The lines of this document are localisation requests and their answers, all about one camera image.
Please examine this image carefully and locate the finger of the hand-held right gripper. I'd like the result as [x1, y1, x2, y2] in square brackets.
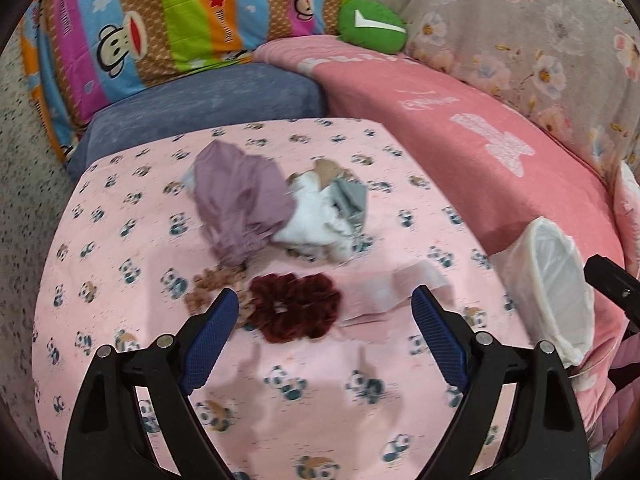
[583, 255, 640, 321]

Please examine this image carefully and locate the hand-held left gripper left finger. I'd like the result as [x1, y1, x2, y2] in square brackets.
[62, 287, 241, 480]

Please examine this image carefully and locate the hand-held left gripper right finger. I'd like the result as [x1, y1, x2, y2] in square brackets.
[411, 285, 591, 480]

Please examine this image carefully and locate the white lined waste bin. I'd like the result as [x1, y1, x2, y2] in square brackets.
[490, 215, 598, 368]

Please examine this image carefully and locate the light brown scrunchie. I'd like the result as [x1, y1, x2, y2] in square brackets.
[182, 267, 261, 331]

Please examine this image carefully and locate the pale pink cloth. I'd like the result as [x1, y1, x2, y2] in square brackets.
[340, 265, 453, 328]

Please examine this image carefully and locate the dark red scrunchie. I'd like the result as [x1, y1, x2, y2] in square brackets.
[247, 272, 343, 343]

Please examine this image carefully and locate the purple cloth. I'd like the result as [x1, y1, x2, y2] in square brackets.
[192, 140, 298, 266]

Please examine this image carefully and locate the white grey brown cloth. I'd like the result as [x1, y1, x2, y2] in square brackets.
[272, 172, 361, 261]

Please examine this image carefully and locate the grey wrapper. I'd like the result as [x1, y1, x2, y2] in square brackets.
[327, 177, 368, 236]

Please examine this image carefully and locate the pink and white pillow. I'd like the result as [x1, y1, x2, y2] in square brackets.
[612, 160, 640, 251]

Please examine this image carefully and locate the pink panda print cloth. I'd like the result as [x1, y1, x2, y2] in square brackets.
[30, 117, 541, 480]

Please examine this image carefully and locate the pink blanket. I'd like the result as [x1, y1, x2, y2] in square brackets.
[252, 35, 640, 461]

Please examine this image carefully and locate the blue cushion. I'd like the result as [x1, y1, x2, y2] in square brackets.
[65, 62, 328, 186]

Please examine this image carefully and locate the grey floral blanket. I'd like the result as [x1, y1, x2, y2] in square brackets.
[350, 0, 640, 191]

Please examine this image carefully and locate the green cushion with white tick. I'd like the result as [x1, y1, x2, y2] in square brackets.
[337, 0, 408, 53]

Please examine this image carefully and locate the striped monkey print pillow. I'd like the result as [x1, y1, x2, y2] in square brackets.
[20, 0, 366, 161]

